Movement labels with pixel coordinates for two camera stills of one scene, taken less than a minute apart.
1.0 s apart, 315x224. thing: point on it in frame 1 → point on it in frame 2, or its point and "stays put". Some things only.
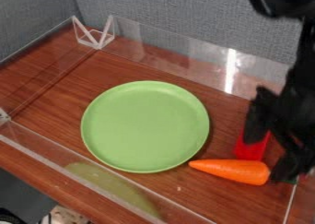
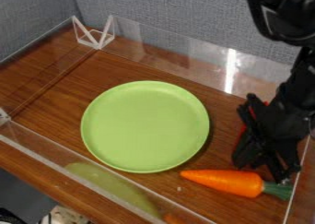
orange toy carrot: [250, 171] → [238, 183]
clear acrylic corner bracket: [92, 38] stays put
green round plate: [146, 126] stays put
